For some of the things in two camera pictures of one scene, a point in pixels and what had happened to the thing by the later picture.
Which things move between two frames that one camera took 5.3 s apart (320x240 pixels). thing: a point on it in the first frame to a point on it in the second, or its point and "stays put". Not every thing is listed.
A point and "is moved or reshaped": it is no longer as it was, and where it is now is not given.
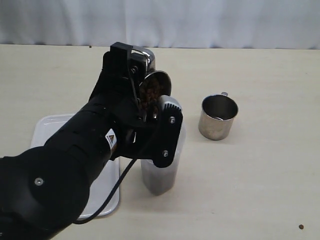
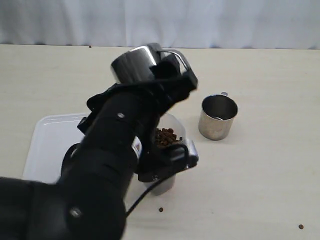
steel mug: (217, 114) stays put
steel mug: (155, 84) is moved or reshaped
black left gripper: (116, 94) to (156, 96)
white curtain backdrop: (288, 24) stays put
